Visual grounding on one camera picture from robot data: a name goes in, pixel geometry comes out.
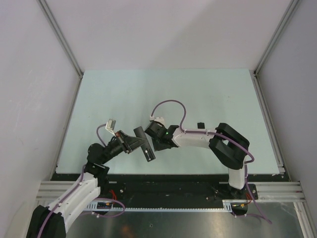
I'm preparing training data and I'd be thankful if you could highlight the left aluminium frame post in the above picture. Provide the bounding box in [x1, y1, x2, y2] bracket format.
[37, 0, 84, 78]

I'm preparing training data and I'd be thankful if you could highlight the black remote control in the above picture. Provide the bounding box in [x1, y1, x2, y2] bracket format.
[133, 126, 156, 162]

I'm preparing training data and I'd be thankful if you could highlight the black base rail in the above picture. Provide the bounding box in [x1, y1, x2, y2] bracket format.
[49, 173, 258, 209]

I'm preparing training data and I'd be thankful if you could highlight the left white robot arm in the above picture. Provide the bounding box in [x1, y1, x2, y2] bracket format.
[26, 127, 148, 238]

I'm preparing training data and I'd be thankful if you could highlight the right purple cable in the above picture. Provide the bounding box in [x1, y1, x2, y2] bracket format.
[150, 99, 273, 224]

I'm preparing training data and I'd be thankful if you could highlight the black battery cover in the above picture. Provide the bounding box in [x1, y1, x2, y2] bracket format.
[197, 122, 206, 129]

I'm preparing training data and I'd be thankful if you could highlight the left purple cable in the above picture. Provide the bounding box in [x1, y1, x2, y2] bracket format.
[37, 123, 126, 238]

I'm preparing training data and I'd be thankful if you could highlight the purple cable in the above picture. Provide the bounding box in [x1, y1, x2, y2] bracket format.
[150, 99, 273, 224]
[37, 123, 126, 238]

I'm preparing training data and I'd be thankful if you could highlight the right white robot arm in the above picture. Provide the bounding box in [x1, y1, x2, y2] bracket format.
[145, 120, 250, 199]

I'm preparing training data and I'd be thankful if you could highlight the right aluminium frame post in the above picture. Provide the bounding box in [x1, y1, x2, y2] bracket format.
[252, 0, 302, 77]

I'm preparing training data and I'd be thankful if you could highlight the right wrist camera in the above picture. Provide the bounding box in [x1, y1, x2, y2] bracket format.
[150, 116, 165, 126]

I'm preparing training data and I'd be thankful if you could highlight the aluminium frame post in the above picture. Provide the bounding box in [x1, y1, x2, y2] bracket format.
[252, 0, 302, 77]
[37, 0, 84, 78]

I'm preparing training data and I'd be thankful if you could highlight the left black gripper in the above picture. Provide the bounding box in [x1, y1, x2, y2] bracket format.
[101, 130, 147, 165]

